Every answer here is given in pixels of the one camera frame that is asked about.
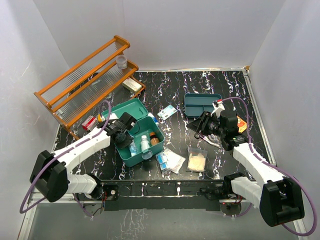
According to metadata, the white plastic bottle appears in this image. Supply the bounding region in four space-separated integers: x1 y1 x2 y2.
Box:
140 135 150 152

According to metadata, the brown medicine bottle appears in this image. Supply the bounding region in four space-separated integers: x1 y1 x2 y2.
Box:
149 132 160 146

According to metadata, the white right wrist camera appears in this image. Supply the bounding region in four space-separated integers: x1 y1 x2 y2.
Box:
211 99 225 118

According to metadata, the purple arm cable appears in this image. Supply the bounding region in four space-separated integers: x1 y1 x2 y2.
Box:
19 99 112 218
221 96 318 236

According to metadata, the yellow orange small object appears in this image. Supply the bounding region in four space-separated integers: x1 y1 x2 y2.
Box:
97 114 106 123

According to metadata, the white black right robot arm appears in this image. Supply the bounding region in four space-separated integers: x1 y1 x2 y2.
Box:
187 110 305 227

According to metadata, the bag of cotton balls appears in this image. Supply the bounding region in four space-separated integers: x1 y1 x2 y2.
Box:
187 147 208 173

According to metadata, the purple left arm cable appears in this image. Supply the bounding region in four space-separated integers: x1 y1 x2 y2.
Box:
19 99 112 218

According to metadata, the clear plastic cup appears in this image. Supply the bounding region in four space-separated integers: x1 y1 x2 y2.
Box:
115 54 128 70

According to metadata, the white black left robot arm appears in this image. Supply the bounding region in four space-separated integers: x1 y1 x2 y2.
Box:
30 112 137 203

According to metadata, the light blue sachet packet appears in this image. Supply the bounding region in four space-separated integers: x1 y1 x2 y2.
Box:
157 104 177 121

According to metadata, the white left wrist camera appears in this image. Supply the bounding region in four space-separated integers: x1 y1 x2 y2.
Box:
109 112 118 121

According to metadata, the wrapped bandage roll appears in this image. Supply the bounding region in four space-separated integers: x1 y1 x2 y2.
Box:
148 112 159 126

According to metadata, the green medicine kit box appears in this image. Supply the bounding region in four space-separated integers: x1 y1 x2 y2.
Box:
111 98 165 167

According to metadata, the teal divider tray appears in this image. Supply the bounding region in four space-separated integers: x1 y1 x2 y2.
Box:
184 93 222 119

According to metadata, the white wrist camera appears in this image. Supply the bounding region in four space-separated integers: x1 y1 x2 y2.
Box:
109 112 118 121
211 99 225 118

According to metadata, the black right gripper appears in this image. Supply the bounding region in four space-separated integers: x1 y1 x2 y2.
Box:
187 110 226 138

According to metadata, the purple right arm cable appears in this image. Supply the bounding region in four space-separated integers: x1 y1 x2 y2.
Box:
221 96 318 236

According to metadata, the red white medicine box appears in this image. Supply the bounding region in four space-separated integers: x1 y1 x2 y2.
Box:
81 115 99 131

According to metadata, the blue cotton swab bag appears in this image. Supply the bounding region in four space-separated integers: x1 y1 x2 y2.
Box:
129 141 138 157

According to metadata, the black front mounting rail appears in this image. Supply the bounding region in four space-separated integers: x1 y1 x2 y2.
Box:
101 180 227 211

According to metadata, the clear bag of gauze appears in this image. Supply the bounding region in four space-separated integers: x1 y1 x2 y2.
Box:
155 148 186 175

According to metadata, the orange wooden shelf rack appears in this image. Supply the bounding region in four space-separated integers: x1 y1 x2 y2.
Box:
34 35 139 140

